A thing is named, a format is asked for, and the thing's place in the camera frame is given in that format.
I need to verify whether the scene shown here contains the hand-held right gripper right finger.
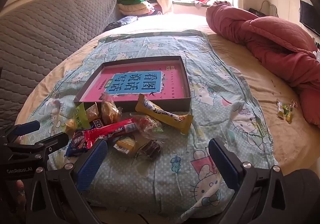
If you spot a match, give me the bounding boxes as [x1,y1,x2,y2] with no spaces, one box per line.
[208,138,302,224]

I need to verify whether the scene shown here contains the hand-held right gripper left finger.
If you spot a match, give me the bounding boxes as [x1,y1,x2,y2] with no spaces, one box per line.
[26,138,109,224]

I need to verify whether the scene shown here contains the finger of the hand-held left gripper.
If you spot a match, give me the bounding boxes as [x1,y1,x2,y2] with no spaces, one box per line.
[4,132,69,162]
[0,120,41,143]

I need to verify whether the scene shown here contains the blue cookie packet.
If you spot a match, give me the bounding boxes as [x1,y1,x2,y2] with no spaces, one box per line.
[65,129,94,157]

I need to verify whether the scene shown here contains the green candy packet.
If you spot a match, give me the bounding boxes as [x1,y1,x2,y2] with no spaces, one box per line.
[75,102,91,131]

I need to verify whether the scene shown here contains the gold cake packet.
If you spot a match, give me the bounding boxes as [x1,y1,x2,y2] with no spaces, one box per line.
[114,138,137,156]

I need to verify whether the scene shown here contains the long red bar packet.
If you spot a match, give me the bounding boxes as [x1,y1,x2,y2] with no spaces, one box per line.
[86,118,138,149]

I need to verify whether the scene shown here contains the brown chocolate bar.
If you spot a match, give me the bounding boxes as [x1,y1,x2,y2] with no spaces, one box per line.
[86,103,103,129]

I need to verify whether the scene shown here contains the clear packet brown floss cake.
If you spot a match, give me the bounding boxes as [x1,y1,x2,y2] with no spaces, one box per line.
[101,100,123,126]

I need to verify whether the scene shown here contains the clear packet dark chocolate cake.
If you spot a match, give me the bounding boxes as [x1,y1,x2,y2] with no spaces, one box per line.
[139,139,163,159]

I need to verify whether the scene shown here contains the clear packet green label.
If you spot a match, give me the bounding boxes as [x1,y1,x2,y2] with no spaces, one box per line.
[130,113,170,139]

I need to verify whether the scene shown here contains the shallow cardboard box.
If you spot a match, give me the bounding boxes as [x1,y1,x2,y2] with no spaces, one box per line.
[73,56,192,112]

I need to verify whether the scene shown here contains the long yellow bar packet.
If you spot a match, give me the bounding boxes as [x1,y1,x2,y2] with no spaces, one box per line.
[135,94,194,135]

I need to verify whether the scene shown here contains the person's left hand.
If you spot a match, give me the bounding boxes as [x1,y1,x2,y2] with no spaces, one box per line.
[14,180,27,206]

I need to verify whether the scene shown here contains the teal cat print blanket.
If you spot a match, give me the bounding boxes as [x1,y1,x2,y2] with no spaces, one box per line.
[15,32,275,217]

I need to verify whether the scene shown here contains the candy wrappers on bed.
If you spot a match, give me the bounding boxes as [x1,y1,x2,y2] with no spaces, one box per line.
[276,100,293,124]

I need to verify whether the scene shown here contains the grey quilted headboard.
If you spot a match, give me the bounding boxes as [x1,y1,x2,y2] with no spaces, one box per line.
[0,0,118,127]

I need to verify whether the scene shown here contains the pink book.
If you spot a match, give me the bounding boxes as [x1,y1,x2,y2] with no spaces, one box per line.
[81,64,189,103]

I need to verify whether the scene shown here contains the red quilt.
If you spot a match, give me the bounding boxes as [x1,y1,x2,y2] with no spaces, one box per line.
[205,4,320,126]

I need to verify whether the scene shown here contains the dark floral pillow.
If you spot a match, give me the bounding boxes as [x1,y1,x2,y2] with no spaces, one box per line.
[104,15,139,32]

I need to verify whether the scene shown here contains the pale yellow folded blanket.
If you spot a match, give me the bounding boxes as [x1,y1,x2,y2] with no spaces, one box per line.
[118,2,155,16]

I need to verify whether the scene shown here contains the small black device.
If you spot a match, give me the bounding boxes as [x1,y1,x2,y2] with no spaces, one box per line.
[249,8,267,17]

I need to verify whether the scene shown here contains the clothes pile on sill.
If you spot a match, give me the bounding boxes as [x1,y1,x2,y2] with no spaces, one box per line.
[191,0,232,10]

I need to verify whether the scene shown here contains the black television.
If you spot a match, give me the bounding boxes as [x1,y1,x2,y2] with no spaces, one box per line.
[299,0,320,37]

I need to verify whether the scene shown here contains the white wall cable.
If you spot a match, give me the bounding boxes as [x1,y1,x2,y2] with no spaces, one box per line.
[261,0,279,17]

